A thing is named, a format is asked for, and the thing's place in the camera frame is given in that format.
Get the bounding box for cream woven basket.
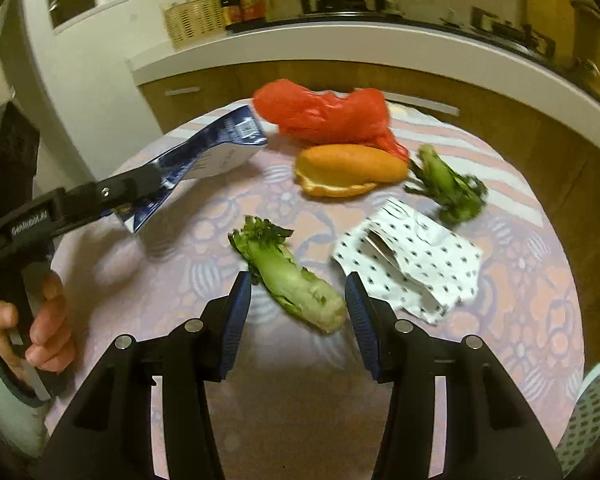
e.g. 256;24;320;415
164;0;226;51

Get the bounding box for red plastic bag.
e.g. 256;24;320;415
252;79;411;161

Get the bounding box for light blue plastic bin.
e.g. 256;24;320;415
555;357;600;478

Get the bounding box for small green vegetable stem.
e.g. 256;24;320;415
404;144;488;225

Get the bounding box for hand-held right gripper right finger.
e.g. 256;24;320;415
344;271;563;480

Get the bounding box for blue foil wrapper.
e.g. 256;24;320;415
112;104;270;235

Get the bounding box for large pale vegetable stem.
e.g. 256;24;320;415
228;215;347;335

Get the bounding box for white dotted paper carton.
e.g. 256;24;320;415
331;197;484;326

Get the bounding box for person's left hand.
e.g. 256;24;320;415
0;271;77;382

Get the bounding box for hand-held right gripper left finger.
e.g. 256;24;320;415
35;270;253;480

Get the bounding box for black gas stove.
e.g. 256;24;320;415
225;0;600;83

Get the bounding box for dark cloth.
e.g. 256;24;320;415
0;102;41;196

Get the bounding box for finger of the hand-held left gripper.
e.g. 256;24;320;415
62;165;168;223

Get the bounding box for wooden base cabinets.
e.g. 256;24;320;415
137;62;600;186

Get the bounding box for white shelf unit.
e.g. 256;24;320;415
22;0;171;136

